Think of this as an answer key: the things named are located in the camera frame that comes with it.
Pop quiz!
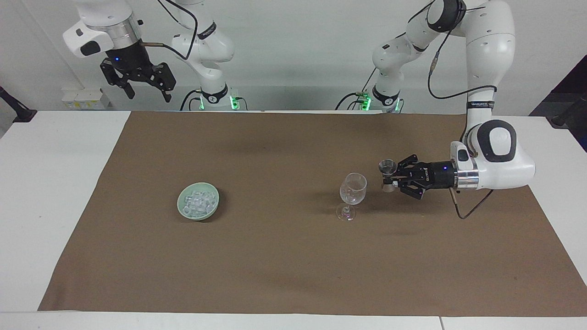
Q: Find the pale green bowl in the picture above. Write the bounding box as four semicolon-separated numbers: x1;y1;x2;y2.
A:
177;182;221;222

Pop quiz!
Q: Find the silver metal jigger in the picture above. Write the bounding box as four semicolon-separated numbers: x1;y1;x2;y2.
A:
378;159;398;193

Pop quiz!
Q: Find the clear wine glass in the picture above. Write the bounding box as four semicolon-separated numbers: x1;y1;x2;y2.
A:
336;172;368;222

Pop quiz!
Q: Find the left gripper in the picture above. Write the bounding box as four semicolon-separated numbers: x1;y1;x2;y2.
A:
382;154;458;201

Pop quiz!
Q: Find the black stand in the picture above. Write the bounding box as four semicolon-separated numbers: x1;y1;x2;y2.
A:
550;91;587;127
0;86;38;123

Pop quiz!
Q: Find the white box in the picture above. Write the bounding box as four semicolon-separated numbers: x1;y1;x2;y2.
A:
61;88;111;110

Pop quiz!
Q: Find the clear ice cubes heap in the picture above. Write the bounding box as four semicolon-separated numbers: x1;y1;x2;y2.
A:
182;191;217;216

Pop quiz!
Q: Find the black cable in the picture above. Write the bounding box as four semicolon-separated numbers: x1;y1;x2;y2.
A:
179;89;203;111
407;0;497;100
139;0;199;61
335;67;378;111
449;188;495;220

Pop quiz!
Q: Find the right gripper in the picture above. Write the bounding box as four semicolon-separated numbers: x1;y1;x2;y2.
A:
100;39;177;103

